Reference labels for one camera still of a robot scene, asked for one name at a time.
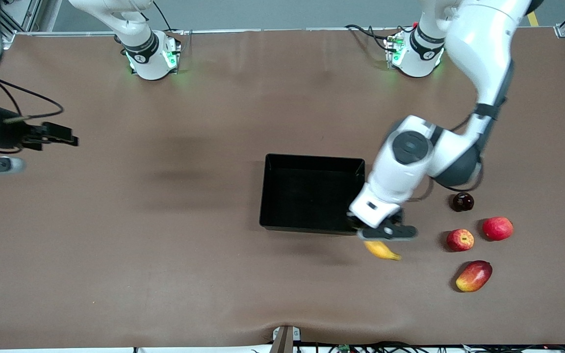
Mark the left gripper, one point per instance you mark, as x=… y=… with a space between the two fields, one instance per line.
x=397 y=217

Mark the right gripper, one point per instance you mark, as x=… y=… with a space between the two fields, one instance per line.
x=9 y=132

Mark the yellow banana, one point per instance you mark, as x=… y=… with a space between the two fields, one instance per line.
x=380 y=250

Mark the black plastic tray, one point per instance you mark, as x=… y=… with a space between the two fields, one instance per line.
x=307 y=191

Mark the small red-yellow striped apple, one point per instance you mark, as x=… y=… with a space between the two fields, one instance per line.
x=460 y=240

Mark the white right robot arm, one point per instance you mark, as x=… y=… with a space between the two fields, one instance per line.
x=147 y=56

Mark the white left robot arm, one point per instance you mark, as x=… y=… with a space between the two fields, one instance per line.
x=478 y=39

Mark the dark red plum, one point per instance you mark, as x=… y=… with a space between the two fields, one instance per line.
x=463 y=202

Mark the red-yellow mango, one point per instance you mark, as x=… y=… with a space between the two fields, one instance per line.
x=474 y=276

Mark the small green circuit board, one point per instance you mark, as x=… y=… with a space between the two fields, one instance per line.
x=344 y=348

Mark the red round apple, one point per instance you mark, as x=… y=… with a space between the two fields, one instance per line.
x=498 y=228

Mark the aluminium frame profile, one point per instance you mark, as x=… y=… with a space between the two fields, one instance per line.
x=22 y=14

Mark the camera post with metal bracket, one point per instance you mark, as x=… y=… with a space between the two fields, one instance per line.
x=282 y=340

